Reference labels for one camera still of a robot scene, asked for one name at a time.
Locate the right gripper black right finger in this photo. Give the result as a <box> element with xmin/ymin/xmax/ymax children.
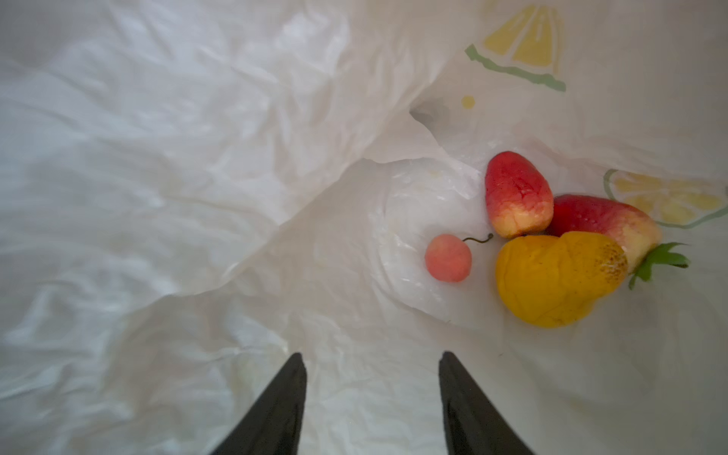
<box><xmin>438</xmin><ymin>352</ymin><xmax>533</xmax><ymax>455</ymax></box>

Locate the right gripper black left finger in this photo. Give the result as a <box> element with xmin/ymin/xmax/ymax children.
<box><xmin>212</xmin><ymin>353</ymin><xmax>307</xmax><ymax>455</ymax></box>

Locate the yellow fake pear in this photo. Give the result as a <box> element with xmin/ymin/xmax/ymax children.
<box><xmin>495</xmin><ymin>231</ymin><xmax>629</xmax><ymax>328</ymax></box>

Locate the small pink fake cherry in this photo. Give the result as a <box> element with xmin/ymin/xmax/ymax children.
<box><xmin>425</xmin><ymin>233</ymin><xmax>494</xmax><ymax>284</ymax></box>

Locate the white plastic bag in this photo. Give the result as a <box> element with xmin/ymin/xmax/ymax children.
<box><xmin>1</xmin><ymin>1</ymin><xmax>727</xmax><ymax>454</ymax></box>

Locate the red yellow fake mango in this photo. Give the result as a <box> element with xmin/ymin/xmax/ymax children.
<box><xmin>485</xmin><ymin>151</ymin><xmax>554</xmax><ymax>239</ymax></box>

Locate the long red fake fruit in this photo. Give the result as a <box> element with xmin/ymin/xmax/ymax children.
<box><xmin>547</xmin><ymin>195</ymin><xmax>690</xmax><ymax>289</ymax></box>

